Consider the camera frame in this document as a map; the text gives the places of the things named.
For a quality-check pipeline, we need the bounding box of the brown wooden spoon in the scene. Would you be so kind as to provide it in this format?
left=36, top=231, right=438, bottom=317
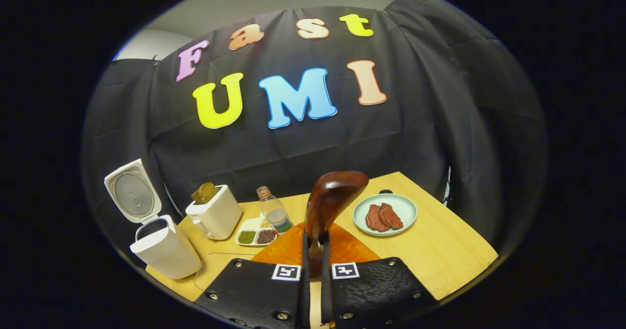
left=304, top=171, right=369, bottom=279

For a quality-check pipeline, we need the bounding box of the pale green plate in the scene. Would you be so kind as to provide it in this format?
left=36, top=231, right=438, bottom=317
left=353, top=193, right=418, bottom=237

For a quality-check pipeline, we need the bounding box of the white rice cooker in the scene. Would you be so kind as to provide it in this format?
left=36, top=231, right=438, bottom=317
left=104, top=159, right=202, bottom=280

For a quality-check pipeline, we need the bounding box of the brown meat slice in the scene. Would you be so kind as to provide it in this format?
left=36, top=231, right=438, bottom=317
left=365, top=204, right=389, bottom=232
left=380, top=203, right=403, bottom=230

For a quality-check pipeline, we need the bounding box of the white divided bean tray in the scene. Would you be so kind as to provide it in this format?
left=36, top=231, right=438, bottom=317
left=235, top=217, right=279, bottom=247

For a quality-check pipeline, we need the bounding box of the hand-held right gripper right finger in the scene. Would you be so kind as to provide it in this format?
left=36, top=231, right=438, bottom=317
left=320, top=223, right=438, bottom=329

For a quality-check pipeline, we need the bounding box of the white toaster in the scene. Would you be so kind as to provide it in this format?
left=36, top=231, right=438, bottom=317
left=185, top=185, right=243, bottom=241

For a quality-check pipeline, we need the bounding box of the black backdrop cloth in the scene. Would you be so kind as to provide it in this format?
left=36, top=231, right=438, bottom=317
left=81, top=0, right=548, bottom=271

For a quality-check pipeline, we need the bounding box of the clear plastic bottle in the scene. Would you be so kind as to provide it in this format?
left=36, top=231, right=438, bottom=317
left=256, top=186, right=294, bottom=234

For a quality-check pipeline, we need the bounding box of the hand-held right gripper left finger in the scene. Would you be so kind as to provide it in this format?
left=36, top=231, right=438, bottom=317
left=194, top=221, right=312, bottom=329

